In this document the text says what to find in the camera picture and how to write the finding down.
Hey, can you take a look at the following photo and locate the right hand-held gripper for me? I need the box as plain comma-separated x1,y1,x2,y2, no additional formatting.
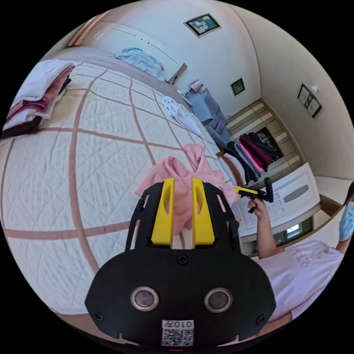
233,187,269,214

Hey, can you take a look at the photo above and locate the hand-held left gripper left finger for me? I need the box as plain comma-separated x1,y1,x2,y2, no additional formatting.
151,178,175,246

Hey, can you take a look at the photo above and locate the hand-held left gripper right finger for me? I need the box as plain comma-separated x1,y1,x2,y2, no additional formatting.
192,178,215,249

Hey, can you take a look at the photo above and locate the light pink short sleeve shirt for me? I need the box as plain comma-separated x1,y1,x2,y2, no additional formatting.
135,143,241,232

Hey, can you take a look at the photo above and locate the person's right forearm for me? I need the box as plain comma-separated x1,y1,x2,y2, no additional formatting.
255,212,286,260

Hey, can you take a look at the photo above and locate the person's right hand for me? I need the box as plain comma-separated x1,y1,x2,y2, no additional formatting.
247,198,268,218

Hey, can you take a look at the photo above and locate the wardrobe with hanging clothes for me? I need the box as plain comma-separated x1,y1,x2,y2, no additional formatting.
221,99,305,186

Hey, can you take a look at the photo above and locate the white panelled door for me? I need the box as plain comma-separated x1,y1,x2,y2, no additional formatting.
237,162,322,239

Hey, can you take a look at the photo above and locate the bed with checked white quilt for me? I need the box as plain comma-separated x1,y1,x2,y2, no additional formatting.
0,45,247,316

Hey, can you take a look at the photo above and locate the grey blue armchair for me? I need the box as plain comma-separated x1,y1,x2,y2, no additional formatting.
184,90,232,147

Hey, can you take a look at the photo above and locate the white garment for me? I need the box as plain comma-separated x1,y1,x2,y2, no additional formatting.
162,95,202,136

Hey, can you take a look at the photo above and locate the person's body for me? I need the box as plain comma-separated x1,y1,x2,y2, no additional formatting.
253,181,354,324

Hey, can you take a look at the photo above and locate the small green framed picture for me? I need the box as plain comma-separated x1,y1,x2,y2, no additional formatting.
230,78,246,97

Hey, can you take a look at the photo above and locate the dark framed picture set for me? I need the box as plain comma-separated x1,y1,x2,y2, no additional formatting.
297,83,323,119

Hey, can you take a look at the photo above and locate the table lamp with patterned shade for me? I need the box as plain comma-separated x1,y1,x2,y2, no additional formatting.
189,79,204,96

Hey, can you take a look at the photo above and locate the light blue garment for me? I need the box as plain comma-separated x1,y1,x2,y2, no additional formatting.
115,47,166,82

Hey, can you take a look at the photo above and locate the framed flower picture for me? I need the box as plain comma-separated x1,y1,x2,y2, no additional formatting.
183,13,222,38

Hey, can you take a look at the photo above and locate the pile of clothes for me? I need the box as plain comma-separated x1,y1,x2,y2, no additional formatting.
0,59,75,140

